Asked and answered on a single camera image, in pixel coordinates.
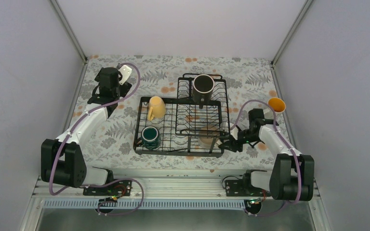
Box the beige cream mug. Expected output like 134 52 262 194
198 130 221 149

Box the white mug orange interior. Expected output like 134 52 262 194
264 97 286 119

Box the black mug white rim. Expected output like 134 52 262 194
192 74 215 109

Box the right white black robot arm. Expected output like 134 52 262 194
219 109 315 202

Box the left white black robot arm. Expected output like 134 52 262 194
40 65 132 195

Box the yellow mug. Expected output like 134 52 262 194
147 96 166 121

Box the dark green mug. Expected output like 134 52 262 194
133 126 161 153

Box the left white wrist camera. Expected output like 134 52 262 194
119 65 132 85

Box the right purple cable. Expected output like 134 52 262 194
233 99 302 218

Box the purple cable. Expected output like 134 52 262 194
233 99 302 218
49 62 145 217

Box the black wire dish rack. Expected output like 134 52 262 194
136 73 230 158

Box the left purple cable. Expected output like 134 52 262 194
49 62 145 217

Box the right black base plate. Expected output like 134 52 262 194
225 180 271 197

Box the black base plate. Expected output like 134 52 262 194
83 180 132 197
225 180 271 197

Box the aluminium mounting rail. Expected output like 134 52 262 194
31 174 320 200

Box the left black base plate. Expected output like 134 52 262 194
83 180 132 197

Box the left aluminium frame post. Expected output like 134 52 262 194
49 0 88 63

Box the aluminium frame post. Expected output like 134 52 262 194
271 0 314 69
49 0 88 63

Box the grey slotted cable duct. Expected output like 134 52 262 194
43 198 245 210

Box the right aluminium frame post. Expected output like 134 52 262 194
271 0 314 69

